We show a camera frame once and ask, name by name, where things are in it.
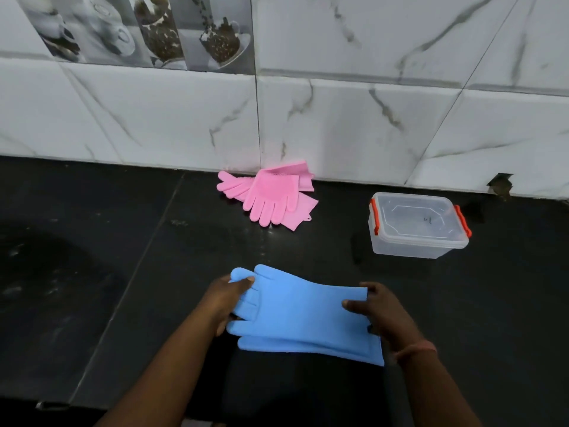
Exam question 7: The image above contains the person's left forearm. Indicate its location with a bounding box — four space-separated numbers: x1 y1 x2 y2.
95 306 223 427

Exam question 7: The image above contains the blue silicone glove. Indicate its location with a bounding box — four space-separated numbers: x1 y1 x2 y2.
237 335 386 367
226 264 382 357

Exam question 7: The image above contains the person's left hand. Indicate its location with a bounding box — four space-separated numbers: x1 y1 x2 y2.
196 275 255 337

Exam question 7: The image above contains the pink wristband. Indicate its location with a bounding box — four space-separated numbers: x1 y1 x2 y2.
393 340 437 363

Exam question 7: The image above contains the pink silicone glove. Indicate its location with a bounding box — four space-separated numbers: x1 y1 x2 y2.
242 161 315 228
216 171 319 232

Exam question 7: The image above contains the clear container lid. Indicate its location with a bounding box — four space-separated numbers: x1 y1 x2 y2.
369 192 471 249

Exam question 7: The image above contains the person's right forearm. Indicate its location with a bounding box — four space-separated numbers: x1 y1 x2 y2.
392 348 483 427

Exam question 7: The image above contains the clear plastic container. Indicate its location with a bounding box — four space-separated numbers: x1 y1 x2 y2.
367 213 470 259

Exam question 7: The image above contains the person's right hand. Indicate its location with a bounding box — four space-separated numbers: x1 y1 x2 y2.
342 282 428 353

